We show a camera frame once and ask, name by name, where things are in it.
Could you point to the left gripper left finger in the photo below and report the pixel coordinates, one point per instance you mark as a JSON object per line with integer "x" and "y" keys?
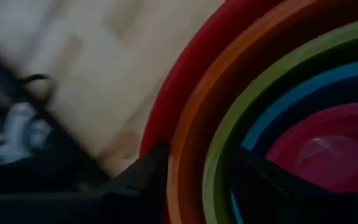
{"x": 141, "y": 189}

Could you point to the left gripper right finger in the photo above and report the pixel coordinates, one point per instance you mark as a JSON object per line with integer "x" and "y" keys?
{"x": 269, "y": 199}

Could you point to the small magenta plastic bowl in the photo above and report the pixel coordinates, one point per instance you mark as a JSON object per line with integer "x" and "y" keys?
{"x": 322, "y": 143}

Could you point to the green plastic bowl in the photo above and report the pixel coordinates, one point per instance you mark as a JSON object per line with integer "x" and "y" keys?
{"x": 228, "y": 124}

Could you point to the orange plastic bowl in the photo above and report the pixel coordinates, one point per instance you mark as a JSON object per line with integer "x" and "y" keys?
{"x": 197, "y": 109}

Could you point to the blue plastic bowl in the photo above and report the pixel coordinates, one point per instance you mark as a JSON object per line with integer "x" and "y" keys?
{"x": 291, "y": 96}

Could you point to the large red plastic bowl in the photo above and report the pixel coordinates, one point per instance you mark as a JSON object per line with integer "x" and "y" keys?
{"x": 182, "y": 77}

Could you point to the black aluminium table frame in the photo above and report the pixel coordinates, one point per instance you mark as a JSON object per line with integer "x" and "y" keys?
{"x": 64, "y": 146}

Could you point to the white frame bracket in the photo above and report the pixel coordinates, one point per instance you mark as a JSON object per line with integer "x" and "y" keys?
{"x": 20, "y": 133}

